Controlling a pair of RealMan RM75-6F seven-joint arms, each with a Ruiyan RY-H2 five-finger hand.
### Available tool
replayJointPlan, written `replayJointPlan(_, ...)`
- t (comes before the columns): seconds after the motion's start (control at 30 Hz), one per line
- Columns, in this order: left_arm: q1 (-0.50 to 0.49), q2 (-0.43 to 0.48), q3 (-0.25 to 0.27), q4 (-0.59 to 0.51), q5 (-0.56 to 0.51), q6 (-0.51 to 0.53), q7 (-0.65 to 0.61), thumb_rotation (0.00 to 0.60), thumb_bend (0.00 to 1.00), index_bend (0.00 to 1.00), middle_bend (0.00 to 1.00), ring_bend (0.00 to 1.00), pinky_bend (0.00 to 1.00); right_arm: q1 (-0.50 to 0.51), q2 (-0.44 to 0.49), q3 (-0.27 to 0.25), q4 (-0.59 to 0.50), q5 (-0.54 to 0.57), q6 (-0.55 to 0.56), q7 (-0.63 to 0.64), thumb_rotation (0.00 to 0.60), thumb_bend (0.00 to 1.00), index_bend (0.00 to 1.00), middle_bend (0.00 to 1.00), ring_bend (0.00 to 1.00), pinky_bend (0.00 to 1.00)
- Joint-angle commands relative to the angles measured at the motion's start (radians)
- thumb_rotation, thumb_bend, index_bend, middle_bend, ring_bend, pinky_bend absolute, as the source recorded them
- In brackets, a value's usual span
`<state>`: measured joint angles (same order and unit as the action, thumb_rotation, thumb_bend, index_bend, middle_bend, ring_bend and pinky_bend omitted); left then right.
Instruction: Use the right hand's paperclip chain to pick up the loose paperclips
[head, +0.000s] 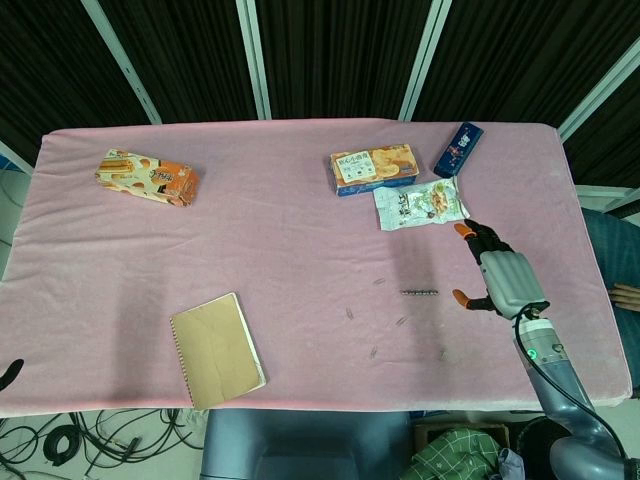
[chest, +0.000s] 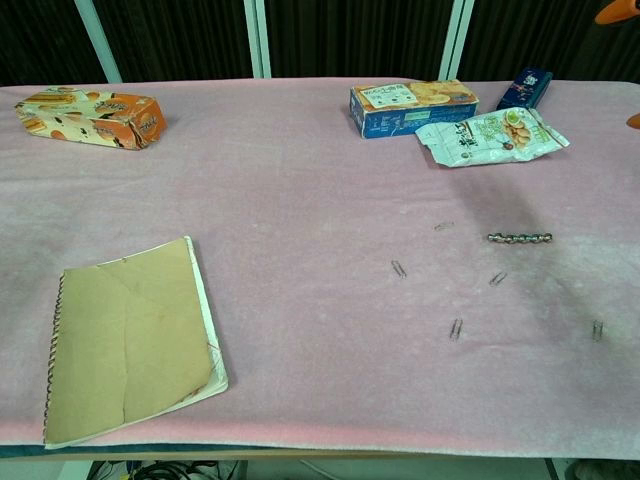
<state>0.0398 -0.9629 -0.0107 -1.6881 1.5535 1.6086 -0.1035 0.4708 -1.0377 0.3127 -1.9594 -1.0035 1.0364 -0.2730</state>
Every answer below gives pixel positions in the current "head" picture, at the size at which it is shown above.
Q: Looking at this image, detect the light blue crumpled cloth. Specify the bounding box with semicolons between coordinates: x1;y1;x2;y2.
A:
498;446;526;480

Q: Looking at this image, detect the brown spiral notebook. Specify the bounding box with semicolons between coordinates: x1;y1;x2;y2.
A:
169;292;268;412

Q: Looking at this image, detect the dark blue slim box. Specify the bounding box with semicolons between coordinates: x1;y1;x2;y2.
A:
432;121;485;179

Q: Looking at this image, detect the white metal frame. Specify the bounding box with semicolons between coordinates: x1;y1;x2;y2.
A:
573;183;640;217

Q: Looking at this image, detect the black coiled cable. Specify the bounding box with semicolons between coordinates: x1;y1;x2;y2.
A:
43;427;80;466

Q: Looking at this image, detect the green plaid cloth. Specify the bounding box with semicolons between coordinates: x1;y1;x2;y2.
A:
399;427;512;480

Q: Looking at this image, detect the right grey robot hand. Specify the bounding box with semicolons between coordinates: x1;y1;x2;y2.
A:
452;218;551;321

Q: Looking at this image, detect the person's bare hand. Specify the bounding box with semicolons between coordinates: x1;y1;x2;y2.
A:
610;282;640;309

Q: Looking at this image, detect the grey-blue robot torso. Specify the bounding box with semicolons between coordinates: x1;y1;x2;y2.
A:
202;408;415;480

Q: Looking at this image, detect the black floor cable bundle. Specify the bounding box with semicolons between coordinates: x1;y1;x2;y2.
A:
0;408;201;480

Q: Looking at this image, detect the blue cracker box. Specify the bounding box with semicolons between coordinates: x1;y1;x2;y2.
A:
328;143;420;198

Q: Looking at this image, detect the white green snack bag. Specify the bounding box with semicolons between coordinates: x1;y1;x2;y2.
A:
372;175;472;232

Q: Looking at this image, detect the orange biscuit box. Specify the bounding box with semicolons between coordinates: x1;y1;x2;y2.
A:
94;147;202;208

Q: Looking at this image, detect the person's blue jeans leg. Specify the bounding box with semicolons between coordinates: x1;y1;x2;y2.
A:
581;208;640;394

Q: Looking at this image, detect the white partition post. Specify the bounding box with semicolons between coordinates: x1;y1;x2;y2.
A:
556;47;640;144
80;0;163;126
234;0;272;121
0;138;35;175
398;0;454;122

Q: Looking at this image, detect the pink table cloth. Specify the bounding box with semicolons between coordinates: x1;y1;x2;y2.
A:
0;117;632;419

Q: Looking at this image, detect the brown cardboard box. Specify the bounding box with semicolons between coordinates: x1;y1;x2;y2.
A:
413;421;511;454

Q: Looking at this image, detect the black round bin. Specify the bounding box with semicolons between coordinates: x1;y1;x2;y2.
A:
516;416;569;480

